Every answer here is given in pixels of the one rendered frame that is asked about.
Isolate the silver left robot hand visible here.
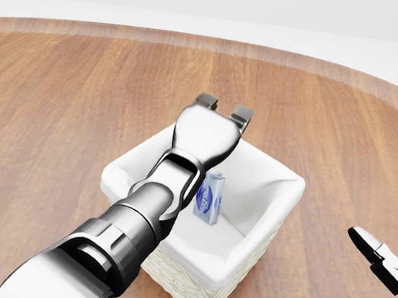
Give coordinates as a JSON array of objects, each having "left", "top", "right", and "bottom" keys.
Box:
[{"left": 169, "top": 88, "right": 257, "bottom": 175}]

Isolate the blue and white box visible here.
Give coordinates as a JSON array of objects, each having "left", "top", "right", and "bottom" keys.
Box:
[{"left": 191, "top": 168, "right": 229, "bottom": 228}]

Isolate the white lined wicker basket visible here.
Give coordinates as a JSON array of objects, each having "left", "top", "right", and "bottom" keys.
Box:
[{"left": 86, "top": 113, "right": 312, "bottom": 298}]

